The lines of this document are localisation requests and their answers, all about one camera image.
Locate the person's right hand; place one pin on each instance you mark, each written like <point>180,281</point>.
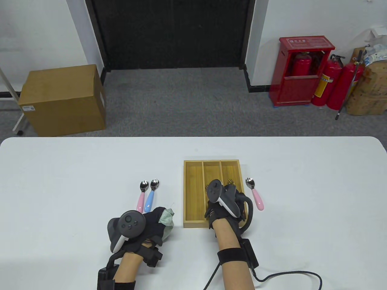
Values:
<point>213,213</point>

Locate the plain brown cardboard box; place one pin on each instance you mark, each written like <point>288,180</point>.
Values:
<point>60,99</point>

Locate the worn printed cardboard box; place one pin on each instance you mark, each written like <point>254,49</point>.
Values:
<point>372,93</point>

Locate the red extinguisher with yellow label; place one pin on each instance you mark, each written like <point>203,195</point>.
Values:
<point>325,84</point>

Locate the black stick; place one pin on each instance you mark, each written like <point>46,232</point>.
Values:
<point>339,111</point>

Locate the green fish scale cleaning cloth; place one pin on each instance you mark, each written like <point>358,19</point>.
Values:
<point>167,220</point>

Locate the black round controller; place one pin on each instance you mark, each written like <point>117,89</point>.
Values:
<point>215,190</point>
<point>131,224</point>

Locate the person's left hand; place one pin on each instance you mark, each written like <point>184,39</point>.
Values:
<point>152,226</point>

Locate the red fire extinguisher cabinet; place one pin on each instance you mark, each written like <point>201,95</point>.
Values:
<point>296,90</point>

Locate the red fire extinguisher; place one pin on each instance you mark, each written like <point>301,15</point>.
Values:
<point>302,65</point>
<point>341,87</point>

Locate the white plastic bags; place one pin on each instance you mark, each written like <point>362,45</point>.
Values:
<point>376,51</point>

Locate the person's left forearm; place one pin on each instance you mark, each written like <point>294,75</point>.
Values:
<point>127,267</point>

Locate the black door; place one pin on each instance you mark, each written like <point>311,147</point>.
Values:
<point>172,33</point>

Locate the person's right forearm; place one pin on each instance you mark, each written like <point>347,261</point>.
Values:
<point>226,235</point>

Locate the wooden cutlery tray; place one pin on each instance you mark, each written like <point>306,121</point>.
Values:
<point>193,193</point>

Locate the white metal stand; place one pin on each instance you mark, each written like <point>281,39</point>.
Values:
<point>18,120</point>

